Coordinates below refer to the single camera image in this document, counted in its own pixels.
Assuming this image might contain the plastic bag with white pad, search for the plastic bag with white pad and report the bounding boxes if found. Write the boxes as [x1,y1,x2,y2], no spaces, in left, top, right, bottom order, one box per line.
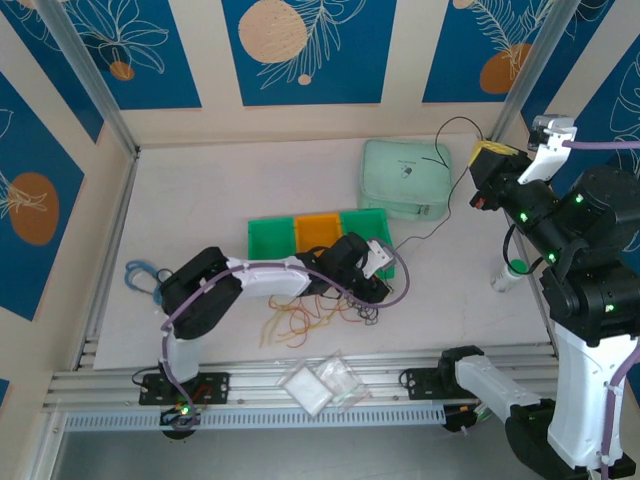
[276,364,334,416]

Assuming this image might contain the pile of rubber bands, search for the pile of rubber bands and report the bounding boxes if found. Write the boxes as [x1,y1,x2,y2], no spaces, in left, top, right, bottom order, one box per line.
[268,293,326,351]

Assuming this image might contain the mint green zip pouch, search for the mint green zip pouch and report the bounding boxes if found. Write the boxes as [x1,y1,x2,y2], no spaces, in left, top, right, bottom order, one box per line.
[356,138,454,224]

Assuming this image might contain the thin black cable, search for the thin black cable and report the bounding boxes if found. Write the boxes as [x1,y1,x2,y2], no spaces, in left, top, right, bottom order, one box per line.
[349,298,383,326]
[388,116,489,254]

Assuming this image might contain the white bottle green cap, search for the white bottle green cap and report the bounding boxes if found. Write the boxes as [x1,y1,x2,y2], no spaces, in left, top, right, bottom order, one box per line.
[489,258,529,294]

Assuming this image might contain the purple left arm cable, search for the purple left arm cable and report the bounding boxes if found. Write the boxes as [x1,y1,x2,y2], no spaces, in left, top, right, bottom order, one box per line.
[159,242,414,431]

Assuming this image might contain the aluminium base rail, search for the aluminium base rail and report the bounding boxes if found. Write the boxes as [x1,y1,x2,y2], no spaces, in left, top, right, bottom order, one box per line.
[42,342,561,414]

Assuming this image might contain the green plastic bin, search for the green plastic bin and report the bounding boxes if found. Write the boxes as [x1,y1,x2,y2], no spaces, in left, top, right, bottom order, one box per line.
[247,216,301,266]
[339,207,399,281]

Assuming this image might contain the aluminium frame post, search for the aluminium frame post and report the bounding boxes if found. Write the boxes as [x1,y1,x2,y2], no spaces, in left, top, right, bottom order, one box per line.
[491,0,576,146]
[35,0,142,157]

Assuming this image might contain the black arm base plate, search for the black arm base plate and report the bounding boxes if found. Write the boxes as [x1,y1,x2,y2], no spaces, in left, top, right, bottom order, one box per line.
[139,372,232,407]
[402,367,451,401]

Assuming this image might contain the grey slotted cable duct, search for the grey slotted cable duct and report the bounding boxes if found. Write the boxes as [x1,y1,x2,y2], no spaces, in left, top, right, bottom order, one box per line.
[64,404,447,432]

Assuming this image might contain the aluminium side rail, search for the aluminium side rail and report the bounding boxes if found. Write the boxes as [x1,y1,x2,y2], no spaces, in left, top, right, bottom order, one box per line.
[74,148,142,372]

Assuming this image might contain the red cable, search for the red cable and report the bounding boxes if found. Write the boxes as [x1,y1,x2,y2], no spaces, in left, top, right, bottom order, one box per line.
[294,292,362,326]

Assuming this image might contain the clear plastic bag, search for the clear plastic bag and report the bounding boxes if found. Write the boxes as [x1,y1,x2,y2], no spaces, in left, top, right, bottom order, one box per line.
[314,349,374,414]

